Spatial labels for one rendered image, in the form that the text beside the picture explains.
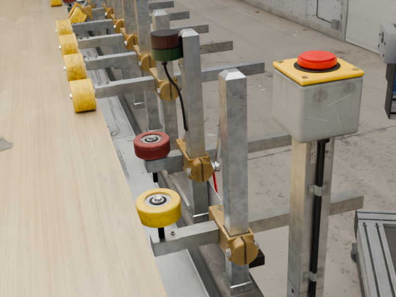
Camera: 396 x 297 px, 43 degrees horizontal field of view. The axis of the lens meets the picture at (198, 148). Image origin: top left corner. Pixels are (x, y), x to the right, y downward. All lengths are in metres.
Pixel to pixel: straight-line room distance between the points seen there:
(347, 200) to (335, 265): 1.15
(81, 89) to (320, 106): 0.86
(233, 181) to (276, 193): 1.76
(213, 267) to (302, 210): 0.49
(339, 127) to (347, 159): 2.42
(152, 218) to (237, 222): 0.15
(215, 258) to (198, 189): 0.17
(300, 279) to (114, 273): 0.27
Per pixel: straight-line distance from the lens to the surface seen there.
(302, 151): 0.57
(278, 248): 2.25
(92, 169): 1.05
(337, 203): 1.05
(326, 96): 0.53
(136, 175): 1.58
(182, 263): 1.21
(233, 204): 0.89
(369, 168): 2.90
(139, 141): 1.12
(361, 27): 5.03
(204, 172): 1.10
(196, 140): 1.09
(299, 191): 0.60
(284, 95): 0.55
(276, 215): 1.00
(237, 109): 0.81
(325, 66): 0.53
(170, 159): 1.15
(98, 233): 0.86
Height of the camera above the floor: 1.39
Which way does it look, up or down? 27 degrees down
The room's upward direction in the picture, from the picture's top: 3 degrees counter-clockwise
